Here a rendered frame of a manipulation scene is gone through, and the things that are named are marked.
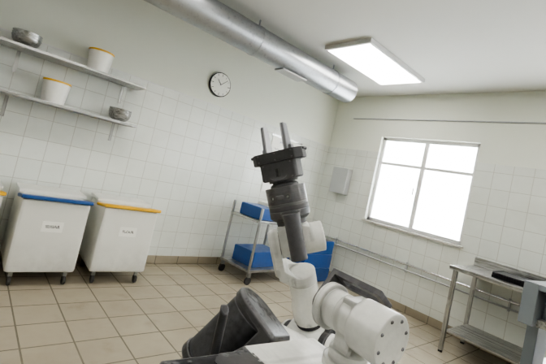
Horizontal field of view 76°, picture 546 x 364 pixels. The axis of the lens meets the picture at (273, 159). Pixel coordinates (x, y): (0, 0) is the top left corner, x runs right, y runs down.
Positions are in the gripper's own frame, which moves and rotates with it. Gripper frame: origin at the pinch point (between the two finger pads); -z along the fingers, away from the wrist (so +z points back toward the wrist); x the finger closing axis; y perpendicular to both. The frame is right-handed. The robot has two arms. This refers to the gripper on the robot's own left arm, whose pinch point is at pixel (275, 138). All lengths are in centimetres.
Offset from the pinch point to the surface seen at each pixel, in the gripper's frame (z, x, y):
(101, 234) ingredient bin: 22, -255, -163
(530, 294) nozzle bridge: 69, 55, -89
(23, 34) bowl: -160, -260, -120
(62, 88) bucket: -117, -260, -149
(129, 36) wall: -182, -233, -217
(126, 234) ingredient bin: 27, -244, -183
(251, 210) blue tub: 32, -183, -328
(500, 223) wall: 98, 93, -402
